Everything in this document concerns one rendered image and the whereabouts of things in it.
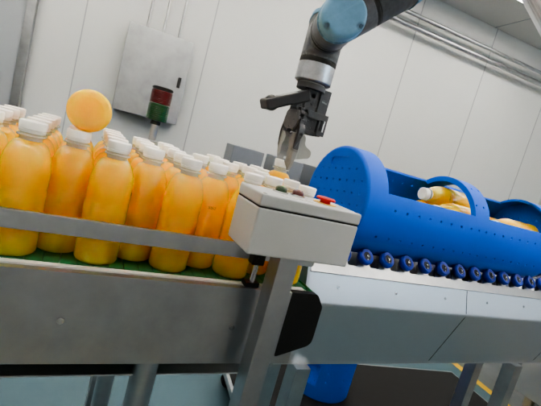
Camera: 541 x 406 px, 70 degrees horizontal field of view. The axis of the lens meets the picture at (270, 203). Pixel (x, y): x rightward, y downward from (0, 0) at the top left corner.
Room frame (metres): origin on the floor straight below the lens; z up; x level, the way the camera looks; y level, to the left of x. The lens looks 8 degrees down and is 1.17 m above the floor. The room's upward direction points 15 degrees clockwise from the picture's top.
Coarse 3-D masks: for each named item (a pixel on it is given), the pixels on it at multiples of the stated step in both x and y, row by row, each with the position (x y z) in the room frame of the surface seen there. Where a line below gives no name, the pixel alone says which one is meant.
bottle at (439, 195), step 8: (432, 192) 1.22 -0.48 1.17; (440, 192) 1.22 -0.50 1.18; (448, 192) 1.24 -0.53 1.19; (456, 192) 1.26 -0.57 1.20; (424, 200) 1.23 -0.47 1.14; (432, 200) 1.22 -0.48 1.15; (440, 200) 1.22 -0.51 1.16; (448, 200) 1.23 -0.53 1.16; (456, 200) 1.24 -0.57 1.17; (464, 200) 1.26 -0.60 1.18
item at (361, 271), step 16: (320, 272) 0.94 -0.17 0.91; (336, 272) 0.95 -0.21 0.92; (352, 272) 0.98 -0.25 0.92; (368, 272) 1.01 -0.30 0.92; (384, 272) 1.04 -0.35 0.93; (400, 272) 1.07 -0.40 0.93; (416, 272) 1.11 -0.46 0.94; (464, 288) 1.18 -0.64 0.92; (480, 288) 1.22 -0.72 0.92; (496, 288) 1.26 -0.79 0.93; (512, 288) 1.30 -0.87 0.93; (528, 288) 1.35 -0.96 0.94
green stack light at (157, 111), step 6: (150, 102) 1.16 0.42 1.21; (150, 108) 1.16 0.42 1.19; (156, 108) 1.16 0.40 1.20; (162, 108) 1.16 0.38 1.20; (168, 108) 1.18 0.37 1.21; (150, 114) 1.16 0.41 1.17; (156, 114) 1.16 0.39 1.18; (162, 114) 1.16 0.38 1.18; (168, 114) 1.19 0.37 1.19; (156, 120) 1.16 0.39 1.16; (162, 120) 1.17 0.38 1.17
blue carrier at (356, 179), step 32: (352, 160) 1.03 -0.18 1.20; (320, 192) 1.12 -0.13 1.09; (352, 192) 1.00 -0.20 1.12; (384, 192) 0.97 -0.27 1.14; (416, 192) 1.36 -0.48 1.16; (480, 192) 1.21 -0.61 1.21; (384, 224) 0.98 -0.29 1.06; (416, 224) 1.02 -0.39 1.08; (448, 224) 1.07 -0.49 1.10; (480, 224) 1.14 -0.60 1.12; (416, 256) 1.11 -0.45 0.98; (448, 256) 1.14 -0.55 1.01; (480, 256) 1.18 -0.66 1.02; (512, 256) 1.23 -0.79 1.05
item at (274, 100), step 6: (300, 90) 0.97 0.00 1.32; (306, 90) 0.95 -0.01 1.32; (270, 96) 0.92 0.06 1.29; (276, 96) 0.93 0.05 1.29; (282, 96) 0.92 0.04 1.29; (288, 96) 0.92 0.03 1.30; (294, 96) 0.93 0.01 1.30; (300, 96) 0.94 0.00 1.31; (306, 96) 0.95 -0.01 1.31; (264, 102) 0.92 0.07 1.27; (270, 102) 0.91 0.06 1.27; (276, 102) 0.91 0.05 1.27; (282, 102) 0.92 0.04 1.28; (288, 102) 0.93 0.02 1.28; (294, 102) 0.93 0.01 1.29; (300, 102) 0.94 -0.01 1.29; (264, 108) 0.93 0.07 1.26; (270, 108) 0.91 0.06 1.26; (276, 108) 0.93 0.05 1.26
